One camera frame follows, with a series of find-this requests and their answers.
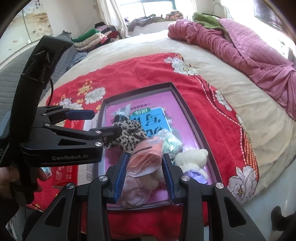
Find white plush teddy bear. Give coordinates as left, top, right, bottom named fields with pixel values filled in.
left=174, top=149, right=209, bottom=184

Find green flower tissue pack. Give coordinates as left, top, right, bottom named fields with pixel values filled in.
left=157, top=129, right=184, bottom=160

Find wall painting panels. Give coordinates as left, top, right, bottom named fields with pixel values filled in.
left=1, top=1, right=53, bottom=62

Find green cloth on duvet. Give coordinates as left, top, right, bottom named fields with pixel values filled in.
left=192, top=12, right=228, bottom=33

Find stack of folded clothes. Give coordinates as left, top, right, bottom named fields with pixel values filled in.
left=72, top=22, right=121, bottom=52

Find bag of pink white items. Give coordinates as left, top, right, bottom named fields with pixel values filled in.
left=116, top=167, right=165, bottom=208

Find red white cardboard box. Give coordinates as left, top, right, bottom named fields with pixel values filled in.
left=30, top=119, right=105, bottom=212

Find cream bed sheet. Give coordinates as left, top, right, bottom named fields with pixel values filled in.
left=54, top=31, right=295, bottom=202

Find purple lined box tray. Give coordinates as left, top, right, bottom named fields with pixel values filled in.
left=92, top=81, right=224, bottom=211

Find dark patterned pillow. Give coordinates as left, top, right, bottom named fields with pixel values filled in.
left=67, top=52, right=88, bottom=70

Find pink cloth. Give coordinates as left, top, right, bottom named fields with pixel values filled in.
left=126, top=136, right=163, bottom=178

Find pink quilted duvet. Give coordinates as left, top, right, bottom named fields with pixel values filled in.
left=168, top=19, right=295, bottom=119

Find white floral fabric bundle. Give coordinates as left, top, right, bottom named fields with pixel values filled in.
left=111, top=104, right=131, bottom=118

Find grey quilted headboard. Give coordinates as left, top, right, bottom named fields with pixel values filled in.
left=0, top=31, right=77, bottom=123

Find leopard print cloth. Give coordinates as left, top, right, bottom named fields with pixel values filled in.
left=104, top=118, right=148, bottom=154

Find red floral blanket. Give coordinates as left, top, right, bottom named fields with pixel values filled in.
left=51, top=53, right=259, bottom=240

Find person's left hand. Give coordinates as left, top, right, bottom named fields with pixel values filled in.
left=0, top=166, right=47, bottom=198

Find clothes pile on windowsill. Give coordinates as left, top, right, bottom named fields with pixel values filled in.
left=127, top=10, right=184, bottom=32

